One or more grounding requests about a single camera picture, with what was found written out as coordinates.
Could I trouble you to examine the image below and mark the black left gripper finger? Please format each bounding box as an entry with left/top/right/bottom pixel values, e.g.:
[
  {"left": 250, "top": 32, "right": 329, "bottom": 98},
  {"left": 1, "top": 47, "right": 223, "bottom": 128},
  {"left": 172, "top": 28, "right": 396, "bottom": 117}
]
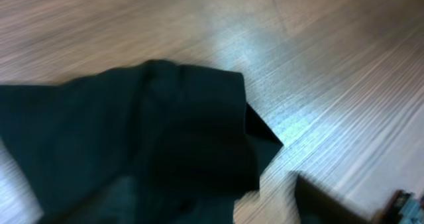
[{"left": 294, "top": 174, "right": 369, "bottom": 224}]

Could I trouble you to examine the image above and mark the black polo shirt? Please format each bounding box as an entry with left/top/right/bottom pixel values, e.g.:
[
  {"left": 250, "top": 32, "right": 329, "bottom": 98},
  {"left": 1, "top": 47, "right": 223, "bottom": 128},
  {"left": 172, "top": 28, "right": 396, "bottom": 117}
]
[{"left": 1, "top": 60, "right": 282, "bottom": 223}]

